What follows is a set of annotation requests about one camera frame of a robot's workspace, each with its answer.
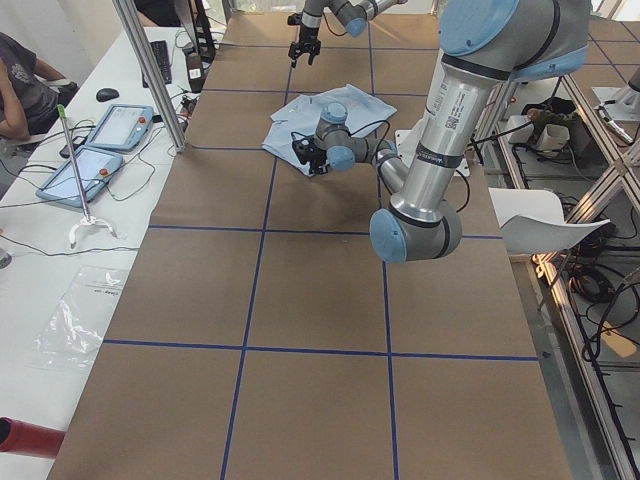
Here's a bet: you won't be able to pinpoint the lower blue teach pendant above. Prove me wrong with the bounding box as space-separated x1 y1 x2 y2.
36 146 123 208

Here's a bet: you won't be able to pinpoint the black computer mouse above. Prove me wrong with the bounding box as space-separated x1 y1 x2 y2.
95 88 120 103

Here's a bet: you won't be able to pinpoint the white curved plastic chair seat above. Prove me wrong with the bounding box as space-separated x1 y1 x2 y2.
489 188 610 255

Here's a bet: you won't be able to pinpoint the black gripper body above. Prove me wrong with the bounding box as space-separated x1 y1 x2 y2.
288 40 321 68
305 150 329 175

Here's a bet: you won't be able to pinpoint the aluminium frame rails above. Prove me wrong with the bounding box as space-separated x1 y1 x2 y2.
483 65 639 479

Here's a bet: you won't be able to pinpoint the red cylinder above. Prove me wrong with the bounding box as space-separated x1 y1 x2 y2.
1 417 66 459

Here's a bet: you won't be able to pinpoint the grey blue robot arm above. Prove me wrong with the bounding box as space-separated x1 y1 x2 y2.
310 1 591 263
287 0 405 68

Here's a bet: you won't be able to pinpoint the silver aluminium frame post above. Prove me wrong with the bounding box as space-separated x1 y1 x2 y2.
112 0 186 153

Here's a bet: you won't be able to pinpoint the clear plastic zip bag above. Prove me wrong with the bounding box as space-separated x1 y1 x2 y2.
29 266 129 373

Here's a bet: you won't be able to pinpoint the light blue button-up shirt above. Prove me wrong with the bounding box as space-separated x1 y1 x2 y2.
262 84 397 177

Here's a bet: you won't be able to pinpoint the black computer keyboard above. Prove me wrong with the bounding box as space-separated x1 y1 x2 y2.
150 40 173 84

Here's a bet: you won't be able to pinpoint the blue teach pendant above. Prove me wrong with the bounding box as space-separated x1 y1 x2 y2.
86 104 154 152
36 146 123 208

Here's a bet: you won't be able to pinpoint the upper blue teach pendant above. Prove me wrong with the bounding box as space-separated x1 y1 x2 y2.
86 104 154 152

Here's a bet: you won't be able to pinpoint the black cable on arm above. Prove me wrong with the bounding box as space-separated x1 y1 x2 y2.
290 119 394 151

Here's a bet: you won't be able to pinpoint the metal reacher grabber tool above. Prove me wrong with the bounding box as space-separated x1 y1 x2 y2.
56 103 127 249

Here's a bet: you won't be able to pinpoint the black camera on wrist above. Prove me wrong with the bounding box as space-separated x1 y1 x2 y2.
292 138 319 165

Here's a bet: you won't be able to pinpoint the black box with white label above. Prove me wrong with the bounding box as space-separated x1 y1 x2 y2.
185 52 206 93

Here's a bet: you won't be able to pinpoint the seated person in grey shirt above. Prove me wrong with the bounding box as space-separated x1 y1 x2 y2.
1 33 79 141

